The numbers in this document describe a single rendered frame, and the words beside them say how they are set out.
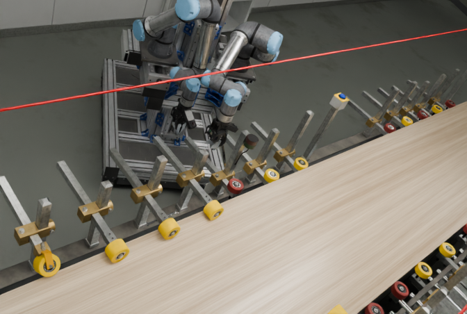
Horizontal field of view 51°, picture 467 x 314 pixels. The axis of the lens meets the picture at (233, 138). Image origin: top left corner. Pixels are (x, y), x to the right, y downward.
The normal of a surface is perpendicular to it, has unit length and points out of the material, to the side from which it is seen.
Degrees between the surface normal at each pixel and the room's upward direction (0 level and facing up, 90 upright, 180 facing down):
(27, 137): 0
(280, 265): 0
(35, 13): 90
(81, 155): 0
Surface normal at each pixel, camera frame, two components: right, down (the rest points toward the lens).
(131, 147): 0.33, -0.72
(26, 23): 0.63, 0.65
